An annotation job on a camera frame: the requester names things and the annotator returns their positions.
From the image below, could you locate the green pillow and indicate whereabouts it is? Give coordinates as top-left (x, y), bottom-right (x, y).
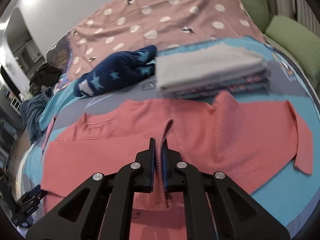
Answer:
top-left (240, 0), bottom-right (271, 33)
top-left (265, 15), bottom-right (319, 80)

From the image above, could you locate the navy star blanket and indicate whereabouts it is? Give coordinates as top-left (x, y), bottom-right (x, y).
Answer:
top-left (73, 45), bottom-right (157, 97)

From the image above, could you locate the pink knit sweater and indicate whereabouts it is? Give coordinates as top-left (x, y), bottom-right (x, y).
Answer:
top-left (39, 90), bottom-right (314, 240)

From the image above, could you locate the blue geometric bedspread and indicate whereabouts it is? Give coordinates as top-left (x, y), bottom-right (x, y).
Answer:
top-left (21, 37), bottom-right (319, 239)

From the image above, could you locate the dark blue fleece blanket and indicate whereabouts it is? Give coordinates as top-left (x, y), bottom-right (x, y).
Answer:
top-left (20, 87), bottom-right (53, 144)

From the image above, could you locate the green pillow far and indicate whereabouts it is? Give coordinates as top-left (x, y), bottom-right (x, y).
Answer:
top-left (240, 0), bottom-right (271, 33)

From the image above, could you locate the patterned folded garments stack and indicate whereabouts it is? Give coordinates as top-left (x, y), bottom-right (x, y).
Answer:
top-left (159, 69), bottom-right (271, 100)

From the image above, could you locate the white shelf rack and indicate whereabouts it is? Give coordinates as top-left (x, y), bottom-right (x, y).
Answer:
top-left (10, 96), bottom-right (21, 115)

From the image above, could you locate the pink polka dot sheet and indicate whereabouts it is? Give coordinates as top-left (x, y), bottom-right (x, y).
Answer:
top-left (67, 0), bottom-right (265, 81)

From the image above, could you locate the green pillow near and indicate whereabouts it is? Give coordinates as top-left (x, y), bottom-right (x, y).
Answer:
top-left (265, 15), bottom-right (319, 80)

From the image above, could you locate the black clothes pile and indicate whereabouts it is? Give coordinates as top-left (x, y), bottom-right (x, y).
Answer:
top-left (29, 63), bottom-right (62, 95)

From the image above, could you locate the grey folded garment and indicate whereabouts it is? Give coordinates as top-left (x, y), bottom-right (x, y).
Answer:
top-left (156, 43), bottom-right (268, 95)

